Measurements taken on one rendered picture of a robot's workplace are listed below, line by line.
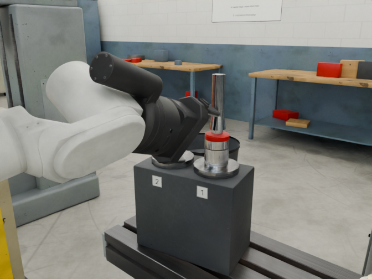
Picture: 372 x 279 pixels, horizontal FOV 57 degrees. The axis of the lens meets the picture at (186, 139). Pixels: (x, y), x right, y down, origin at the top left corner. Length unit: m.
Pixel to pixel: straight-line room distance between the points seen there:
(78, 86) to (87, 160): 0.09
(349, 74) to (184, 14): 3.03
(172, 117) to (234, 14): 5.16
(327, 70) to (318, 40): 0.75
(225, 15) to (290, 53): 1.25
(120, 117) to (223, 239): 0.38
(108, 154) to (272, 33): 4.97
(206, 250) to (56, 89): 0.43
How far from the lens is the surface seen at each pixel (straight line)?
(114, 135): 0.36
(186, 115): 0.50
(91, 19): 7.65
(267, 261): 0.76
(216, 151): 0.64
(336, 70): 4.34
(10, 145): 0.35
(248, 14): 5.47
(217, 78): 0.62
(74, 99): 0.40
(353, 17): 4.90
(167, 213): 0.70
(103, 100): 0.38
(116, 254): 0.85
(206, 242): 0.69
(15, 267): 2.11
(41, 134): 0.35
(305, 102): 5.12
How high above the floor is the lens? 1.38
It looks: 17 degrees down
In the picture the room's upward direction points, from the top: straight up
